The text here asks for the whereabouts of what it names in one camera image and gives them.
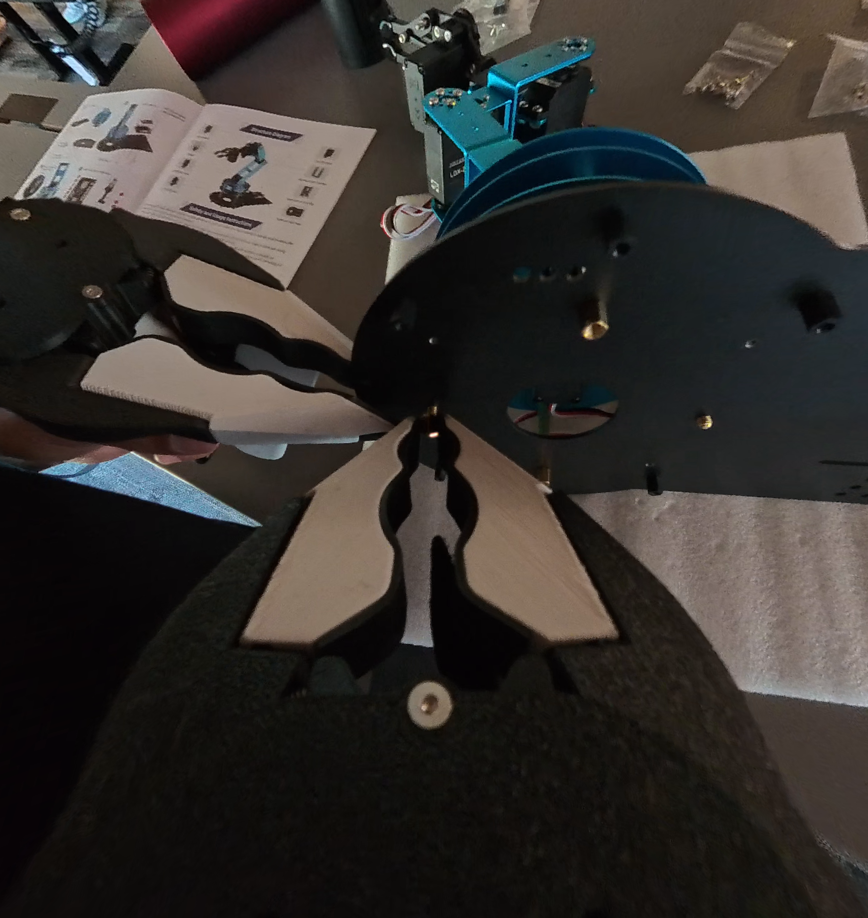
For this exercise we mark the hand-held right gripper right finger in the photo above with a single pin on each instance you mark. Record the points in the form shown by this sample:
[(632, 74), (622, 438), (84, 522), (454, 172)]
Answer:
[(534, 566)]

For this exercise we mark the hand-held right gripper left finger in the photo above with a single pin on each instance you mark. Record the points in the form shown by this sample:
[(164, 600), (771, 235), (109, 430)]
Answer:
[(319, 566)]

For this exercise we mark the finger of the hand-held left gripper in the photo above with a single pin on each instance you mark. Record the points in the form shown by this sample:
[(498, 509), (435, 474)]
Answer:
[(190, 391), (262, 308)]

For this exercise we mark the blue toy robot arm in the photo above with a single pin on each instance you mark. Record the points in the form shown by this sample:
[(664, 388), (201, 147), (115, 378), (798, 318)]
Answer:
[(620, 358)]

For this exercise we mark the person's left hand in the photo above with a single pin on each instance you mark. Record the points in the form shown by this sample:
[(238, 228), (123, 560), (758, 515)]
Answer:
[(118, 450)]

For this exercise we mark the white foam sheet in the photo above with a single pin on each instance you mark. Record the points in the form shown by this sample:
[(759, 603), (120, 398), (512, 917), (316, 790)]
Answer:
[(692, 574)]

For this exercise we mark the dark cylindrical bottle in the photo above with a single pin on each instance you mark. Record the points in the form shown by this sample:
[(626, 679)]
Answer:
[(355, 32)]

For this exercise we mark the pile of small screw bags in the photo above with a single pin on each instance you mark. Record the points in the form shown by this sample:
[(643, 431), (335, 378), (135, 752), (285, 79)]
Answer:
[(735, 64)]

